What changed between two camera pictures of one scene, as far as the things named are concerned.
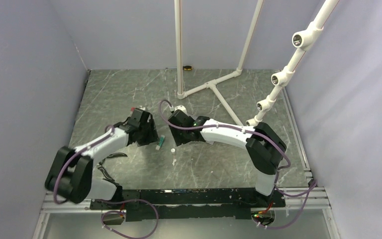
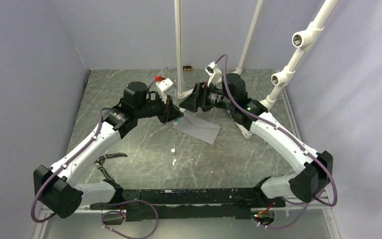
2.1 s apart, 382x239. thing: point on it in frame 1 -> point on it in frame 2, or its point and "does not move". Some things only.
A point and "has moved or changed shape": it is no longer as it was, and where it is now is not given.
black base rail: x=188 y=204 does not move
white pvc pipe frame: x=301 y=43 does not move
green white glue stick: x=161 y=139 has moved or changed shape
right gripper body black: x=180 y=136 -> x=212 y=98
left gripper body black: x=148 y=134 -> x=153 y=108
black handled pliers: x=99 y=166 does not move
